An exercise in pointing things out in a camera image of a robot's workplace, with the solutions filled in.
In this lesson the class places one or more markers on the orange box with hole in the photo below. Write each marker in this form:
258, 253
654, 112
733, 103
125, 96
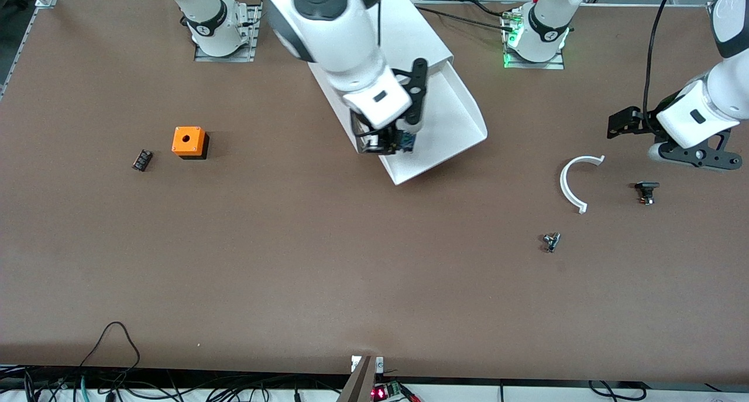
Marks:
188, 141

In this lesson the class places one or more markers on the small black contact block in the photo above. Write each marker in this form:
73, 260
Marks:
142, 160

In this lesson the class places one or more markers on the small white mounting bracket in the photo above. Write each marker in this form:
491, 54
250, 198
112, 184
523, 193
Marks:
380, 364

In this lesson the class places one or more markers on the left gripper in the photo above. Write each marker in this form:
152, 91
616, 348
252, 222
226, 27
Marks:
648, 123

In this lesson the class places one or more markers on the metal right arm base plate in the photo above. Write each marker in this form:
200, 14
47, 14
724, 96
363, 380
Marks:
255, 33

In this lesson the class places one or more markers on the small grey metal part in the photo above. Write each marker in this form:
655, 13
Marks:
551, 241

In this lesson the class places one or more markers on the small black switch part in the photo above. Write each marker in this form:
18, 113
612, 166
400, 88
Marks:
646, 186

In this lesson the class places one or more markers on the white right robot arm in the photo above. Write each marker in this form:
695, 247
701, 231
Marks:
339, 33

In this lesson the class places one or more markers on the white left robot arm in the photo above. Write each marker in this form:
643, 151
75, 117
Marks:
728, 86

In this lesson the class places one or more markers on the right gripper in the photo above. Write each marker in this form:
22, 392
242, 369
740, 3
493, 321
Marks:
367, 134

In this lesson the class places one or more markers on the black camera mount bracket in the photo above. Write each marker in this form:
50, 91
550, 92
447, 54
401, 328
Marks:
711, 155
416, 89

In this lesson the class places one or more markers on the circuit board with red light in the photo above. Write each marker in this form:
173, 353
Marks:
389, 391

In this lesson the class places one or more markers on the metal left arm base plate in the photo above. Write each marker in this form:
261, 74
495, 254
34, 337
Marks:
535, 65

